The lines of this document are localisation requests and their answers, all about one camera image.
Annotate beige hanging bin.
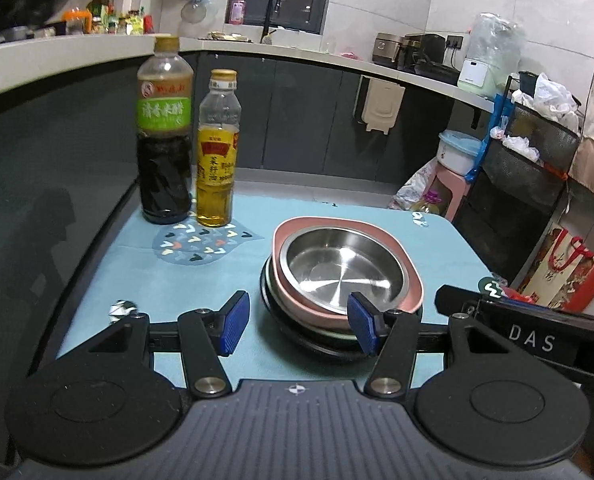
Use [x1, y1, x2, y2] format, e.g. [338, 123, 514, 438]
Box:
[354, 75, 406, 136]

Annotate black air fryer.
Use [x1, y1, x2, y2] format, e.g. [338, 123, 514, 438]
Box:
[402, 32, 446, 73]

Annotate dark vinegar bottle green label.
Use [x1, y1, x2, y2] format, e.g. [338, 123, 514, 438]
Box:
[137, 36, 195, 225]

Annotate row of condiment bottles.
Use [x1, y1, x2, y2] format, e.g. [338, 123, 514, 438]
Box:
[62, 0, 155, 36]

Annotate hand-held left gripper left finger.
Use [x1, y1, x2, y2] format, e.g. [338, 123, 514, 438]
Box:
[87, 290, 252, 400]

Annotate steel pots on counter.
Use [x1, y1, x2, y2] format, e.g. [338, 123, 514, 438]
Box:
[0, 25, 58, 48]

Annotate stainless steel bowl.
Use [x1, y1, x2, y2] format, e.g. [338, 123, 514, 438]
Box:
[281, 227, 410, 313]

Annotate pink plastic stool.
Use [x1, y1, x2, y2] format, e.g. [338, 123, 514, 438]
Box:
[434, 162, 472, 221]

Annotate white container with blue lid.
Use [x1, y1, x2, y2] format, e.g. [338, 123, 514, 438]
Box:
[437, 130, 485, 175]

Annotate white plastic bags on rack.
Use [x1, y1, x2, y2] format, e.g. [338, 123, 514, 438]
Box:
[492, 72, 580, 161]

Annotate hanging mesh strainer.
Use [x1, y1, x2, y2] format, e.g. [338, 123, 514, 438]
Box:
[181, 0, 212, 23]

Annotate dark grey kitchen cabinets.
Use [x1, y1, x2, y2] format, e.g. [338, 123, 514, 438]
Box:
[0, 52, 478, 461]

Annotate yellow oil bottle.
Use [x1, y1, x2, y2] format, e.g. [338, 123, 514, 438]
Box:
[196, 69, 242, 228]

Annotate green round plate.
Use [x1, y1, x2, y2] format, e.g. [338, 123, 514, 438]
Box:
[267, 280, 358, 341]

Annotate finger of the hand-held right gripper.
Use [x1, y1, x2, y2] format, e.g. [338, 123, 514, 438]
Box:
[434, 285, 480, 318]

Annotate blue hanging bag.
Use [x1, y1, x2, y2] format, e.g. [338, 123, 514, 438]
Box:
[464, 92, 510, 183]

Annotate red white paper bag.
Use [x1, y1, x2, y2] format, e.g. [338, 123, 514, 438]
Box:
[527, 222, 594, 313]

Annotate black round plate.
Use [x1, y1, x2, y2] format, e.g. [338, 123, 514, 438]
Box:
[259, 257, 422, 366]

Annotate pale green kitchen appliance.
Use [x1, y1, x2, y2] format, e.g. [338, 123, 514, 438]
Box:
[457, 12, 520, 101]

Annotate white kitchen countertop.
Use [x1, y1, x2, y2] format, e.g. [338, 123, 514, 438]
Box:
[0, 35, 498, 111]

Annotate black mesh rack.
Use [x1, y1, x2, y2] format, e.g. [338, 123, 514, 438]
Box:
[452, 72, 582, 286]

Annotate large cooking oil jug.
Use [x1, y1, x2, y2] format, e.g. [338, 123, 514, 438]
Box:
[409, 190, 445, 218]

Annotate black kitchen faucet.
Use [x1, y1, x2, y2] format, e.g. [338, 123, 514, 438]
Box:
[261, 0, 282, 43]

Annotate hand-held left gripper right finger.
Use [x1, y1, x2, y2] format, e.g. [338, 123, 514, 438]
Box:
[347, 291, 515, 400]

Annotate pink square dish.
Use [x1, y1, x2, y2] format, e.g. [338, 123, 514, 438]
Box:
[272, 216, 424, 332]

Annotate floral plastic bag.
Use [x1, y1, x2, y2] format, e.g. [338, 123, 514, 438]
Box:
[389, 157, 440, 211]

